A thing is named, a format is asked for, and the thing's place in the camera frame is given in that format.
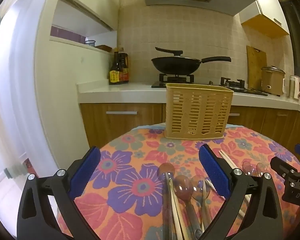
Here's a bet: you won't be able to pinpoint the white kitchen countertop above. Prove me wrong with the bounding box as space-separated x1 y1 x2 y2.
77 80 300 112

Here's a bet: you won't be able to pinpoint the white electric kettle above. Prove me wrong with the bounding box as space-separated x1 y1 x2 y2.
288 75 300 101

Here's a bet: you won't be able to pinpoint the beige rice cooker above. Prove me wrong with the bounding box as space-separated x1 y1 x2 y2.
261 66 285 96

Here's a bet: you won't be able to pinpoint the beige slotted utensil basket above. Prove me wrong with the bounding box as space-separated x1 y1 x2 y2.
165 83 233 140

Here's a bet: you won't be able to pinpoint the floral table cloth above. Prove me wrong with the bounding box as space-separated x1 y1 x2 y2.
74 124 300 239

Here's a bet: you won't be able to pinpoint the clear plastic spoon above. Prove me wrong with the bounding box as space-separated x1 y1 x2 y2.
157 163 175 239
242 161 258 177
256 163 267 177
173 175 203 239
191 175 212 231

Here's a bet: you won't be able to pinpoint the wooden base cabinets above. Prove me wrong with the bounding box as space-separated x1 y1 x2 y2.
80 103 300 153

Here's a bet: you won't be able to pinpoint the glass jar on ledge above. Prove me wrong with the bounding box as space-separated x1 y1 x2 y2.
84 40 96 47

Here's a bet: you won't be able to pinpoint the black wok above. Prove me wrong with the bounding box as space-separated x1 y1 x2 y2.
151 47 231 75

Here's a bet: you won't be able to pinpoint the black gas stove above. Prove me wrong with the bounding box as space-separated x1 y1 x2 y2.
151 74 268 96

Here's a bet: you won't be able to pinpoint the upper wall cabinet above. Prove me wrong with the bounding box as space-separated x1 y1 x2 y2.
239 0 290 38

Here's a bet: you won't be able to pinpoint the wooden cutting board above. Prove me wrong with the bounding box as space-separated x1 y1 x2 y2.
246 46 267 90

